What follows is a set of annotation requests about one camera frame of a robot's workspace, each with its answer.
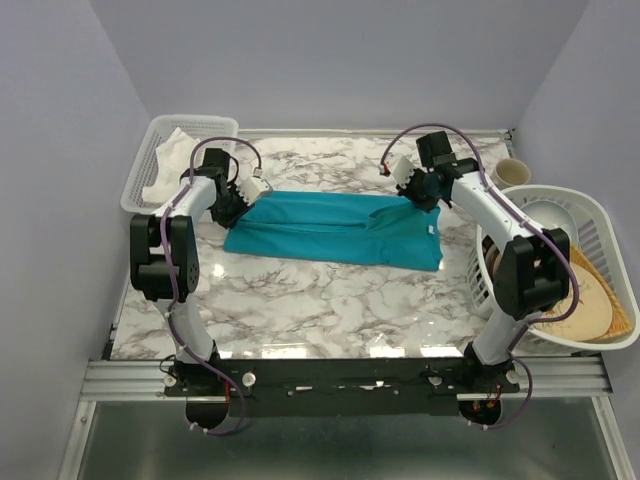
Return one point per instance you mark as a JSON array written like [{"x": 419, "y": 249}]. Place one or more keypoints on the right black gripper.
[{"x": 407, "y": 192}]

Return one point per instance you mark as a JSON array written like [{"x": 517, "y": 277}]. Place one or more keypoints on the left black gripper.
[{"x": 227, "y": 221}]

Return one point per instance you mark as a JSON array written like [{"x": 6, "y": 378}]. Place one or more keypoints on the teal t shirt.
[{"x": 356, "y": 229}]

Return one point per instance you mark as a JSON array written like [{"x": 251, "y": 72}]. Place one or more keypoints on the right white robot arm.
[{"x": 534, "y": 273}]

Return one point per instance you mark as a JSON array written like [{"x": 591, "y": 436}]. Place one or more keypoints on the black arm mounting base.
[{"x": 224, "y": 396}]

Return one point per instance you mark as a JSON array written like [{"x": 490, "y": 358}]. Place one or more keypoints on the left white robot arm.
[{"x": 164, "y": 262}]

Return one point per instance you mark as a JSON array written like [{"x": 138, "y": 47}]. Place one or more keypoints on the white perforated plastic basket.
[{"x": 144, "y": 170}]

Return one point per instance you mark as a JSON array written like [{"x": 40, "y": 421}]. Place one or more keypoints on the white crumpled cloth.
[{"x": 173, "y": 157}]

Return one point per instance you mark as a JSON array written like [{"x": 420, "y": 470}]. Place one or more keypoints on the cream ceramic mug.
[{"x": 509, "y": 173}]

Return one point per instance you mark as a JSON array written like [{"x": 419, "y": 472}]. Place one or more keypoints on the white ceramic bowl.
[{"x": 551, "y": 215}]

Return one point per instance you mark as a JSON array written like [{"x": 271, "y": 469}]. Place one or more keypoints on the white round dish basket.
[{"x": 598, "y": 242}]

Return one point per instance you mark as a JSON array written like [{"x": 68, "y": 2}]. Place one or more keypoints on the beige bird plate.
[{"x": 593, "y": 315}]

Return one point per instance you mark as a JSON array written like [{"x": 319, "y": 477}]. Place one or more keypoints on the woven wicker tray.
[{"x": 621, "y": 323}]

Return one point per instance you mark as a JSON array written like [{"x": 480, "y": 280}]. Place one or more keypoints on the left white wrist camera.
[{"x": 254, "y": 188}]

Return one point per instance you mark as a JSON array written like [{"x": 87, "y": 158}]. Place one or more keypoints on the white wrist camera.
[
  {"x": 254, "y": 188},
  {"x": 399, "y": 168}
]

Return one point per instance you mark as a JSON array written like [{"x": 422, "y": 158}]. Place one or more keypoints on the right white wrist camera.
[{"x": 399, "y": 168}]

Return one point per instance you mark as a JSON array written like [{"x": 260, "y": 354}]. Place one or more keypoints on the aluminium frame rail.
[{"x": 141, "y": 380}]

